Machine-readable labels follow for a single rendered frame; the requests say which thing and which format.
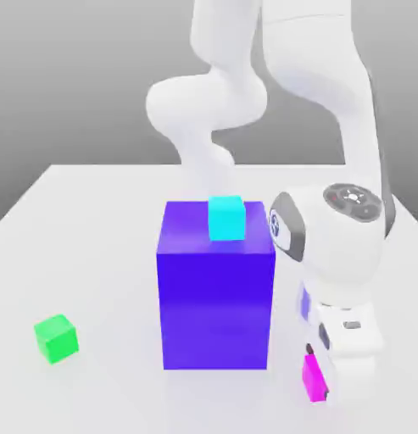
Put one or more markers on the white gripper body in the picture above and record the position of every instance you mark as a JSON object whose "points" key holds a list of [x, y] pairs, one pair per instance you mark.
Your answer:
{"points": [[351, 371]]}

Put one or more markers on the small magenta cube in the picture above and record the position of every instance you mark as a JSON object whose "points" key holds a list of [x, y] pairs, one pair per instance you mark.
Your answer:
{"points": [[313, 376]]}

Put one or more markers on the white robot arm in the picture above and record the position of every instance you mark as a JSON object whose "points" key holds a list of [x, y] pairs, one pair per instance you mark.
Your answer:
{"points": [[344, 251]]}

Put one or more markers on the small cyan cube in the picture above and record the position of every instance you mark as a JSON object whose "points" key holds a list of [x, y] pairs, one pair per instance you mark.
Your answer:
{"points": [[227, 220]]}

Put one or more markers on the small green cube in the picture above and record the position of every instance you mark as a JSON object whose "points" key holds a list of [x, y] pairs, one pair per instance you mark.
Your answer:
{"points": [[56, 340]]}

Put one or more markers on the large purple box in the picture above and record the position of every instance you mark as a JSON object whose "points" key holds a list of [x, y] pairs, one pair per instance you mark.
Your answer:
{"points": [[215, 305]]}

